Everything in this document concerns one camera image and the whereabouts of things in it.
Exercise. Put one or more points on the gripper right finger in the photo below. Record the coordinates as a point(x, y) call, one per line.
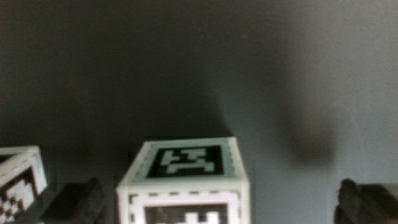
point(367, 203)

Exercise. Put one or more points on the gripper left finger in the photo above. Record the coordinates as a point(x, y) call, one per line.
point(77, 207)

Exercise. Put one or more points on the white marker cube right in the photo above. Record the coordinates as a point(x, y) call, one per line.
point(22, 181)

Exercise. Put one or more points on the white marker cube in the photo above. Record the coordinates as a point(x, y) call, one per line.
point(22, 181)
point(186, 186)

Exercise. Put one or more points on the white marker cube left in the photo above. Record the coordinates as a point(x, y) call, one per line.
point(186, 186)

